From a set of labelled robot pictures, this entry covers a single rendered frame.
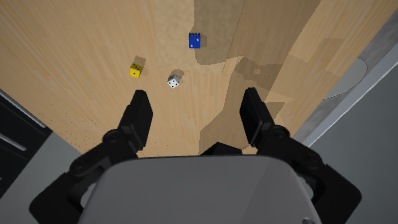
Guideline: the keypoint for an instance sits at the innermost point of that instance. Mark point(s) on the yellow die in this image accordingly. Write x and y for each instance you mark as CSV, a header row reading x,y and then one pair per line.
x,y
135,70

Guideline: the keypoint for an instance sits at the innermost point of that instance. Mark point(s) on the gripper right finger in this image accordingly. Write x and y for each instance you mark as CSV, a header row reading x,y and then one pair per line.
x,y
334,197

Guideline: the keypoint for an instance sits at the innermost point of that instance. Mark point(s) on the white die with black pips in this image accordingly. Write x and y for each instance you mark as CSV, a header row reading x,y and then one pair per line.
x,y
173,81

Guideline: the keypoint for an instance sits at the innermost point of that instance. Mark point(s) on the blue die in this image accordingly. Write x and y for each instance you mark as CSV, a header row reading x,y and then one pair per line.
x,y
194,40

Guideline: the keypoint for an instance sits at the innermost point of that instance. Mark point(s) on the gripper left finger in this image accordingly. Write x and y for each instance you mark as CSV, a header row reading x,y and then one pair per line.
x,y
60,202

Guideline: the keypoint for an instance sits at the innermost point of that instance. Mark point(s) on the tan square mat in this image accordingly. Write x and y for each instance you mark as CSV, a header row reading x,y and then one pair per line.
x,y
215,20

